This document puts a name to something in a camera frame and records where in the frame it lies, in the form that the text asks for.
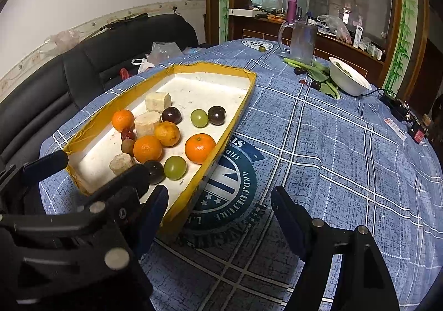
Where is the white plastic bag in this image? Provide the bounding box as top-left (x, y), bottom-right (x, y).
top-left (131, 58), bottom-right (155, 75)

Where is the white foam tray yellow tape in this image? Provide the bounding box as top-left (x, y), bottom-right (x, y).
top-left (64, 62), bottom-right (257, 239)

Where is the dark purple plum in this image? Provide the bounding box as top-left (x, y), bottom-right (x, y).
top-left (161, 106), bottom-right (182, 124)
top-left (207, 106), bottom-right (226, 125)
top-left (143, 160), bottom-right (166, 185)

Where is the clear glass pitcher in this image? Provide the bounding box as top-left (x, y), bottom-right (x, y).
top-left (278, 18), bottom-right (318, 65)

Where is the clear plastic bag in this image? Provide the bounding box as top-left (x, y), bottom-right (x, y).
top-left (316, 15), bottom-right (352, 43)

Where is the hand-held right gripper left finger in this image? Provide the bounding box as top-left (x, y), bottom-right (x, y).
top-left (130, 185), bottom-right (169, 311)

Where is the white paper label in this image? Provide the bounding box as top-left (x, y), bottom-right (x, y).
top-left (384, 117), bottom-right (408, 141)

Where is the wooden counter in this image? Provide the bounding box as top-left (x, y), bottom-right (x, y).
top-left (228, 8), bottom-right (386, 65)

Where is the red and black box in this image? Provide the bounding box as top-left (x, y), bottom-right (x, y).
top-left (408, 120), bottom-right (428, 144)

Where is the crumpled plastic bag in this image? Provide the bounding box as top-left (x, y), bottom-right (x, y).
top-left (145, 41), bottom-right (184, 64)

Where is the blue plaid tablecloth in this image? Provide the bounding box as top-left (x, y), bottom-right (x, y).
top-left (40, 39), bottom-right (443, 311)

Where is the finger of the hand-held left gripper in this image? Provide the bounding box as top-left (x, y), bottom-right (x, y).
top-left (0, 150), bottom-right (69, 194)
top-left (74, 164), bottom-right (150, 218)

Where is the banana piece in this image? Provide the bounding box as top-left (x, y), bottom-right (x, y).
top-left (134, 111), bottom-right (161, 137)
top-left (145, 92), bottom-right (172, 111)
top-left (109, 154), bottom-right (136, 177)

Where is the white bowl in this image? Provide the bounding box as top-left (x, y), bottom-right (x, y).
top-left (329, 56), bottom-right (372, 97)

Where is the mandarin orange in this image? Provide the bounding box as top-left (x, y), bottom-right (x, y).
top-left (112, 109), bottom-right (135, 132)
top-left (185, 134), bottom-right (217, 164)
top-left (133, 135), bottom-right (163, 163)
top-left (154, 122), bottom-right (181, 147)

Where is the green grape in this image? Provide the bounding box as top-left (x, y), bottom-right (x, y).
top-left (191, 109), bottom-right (208, 127)
top-left (164, 156), bottom-right (187, 180)

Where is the green leafy vegetable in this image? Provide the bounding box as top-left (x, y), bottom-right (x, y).
top-left (283, 57), bottom-right (341, 100)

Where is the black leather sofa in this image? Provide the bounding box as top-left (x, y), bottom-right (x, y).
top-left (0, 13), bottom-right (199, 166)

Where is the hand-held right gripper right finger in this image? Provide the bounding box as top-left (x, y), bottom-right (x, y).
top-left (271, 186), bottom-right (400, 311)

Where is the black power adapter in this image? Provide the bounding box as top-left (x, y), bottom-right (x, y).
top-left (379, 93), bottom-right (412, 121)

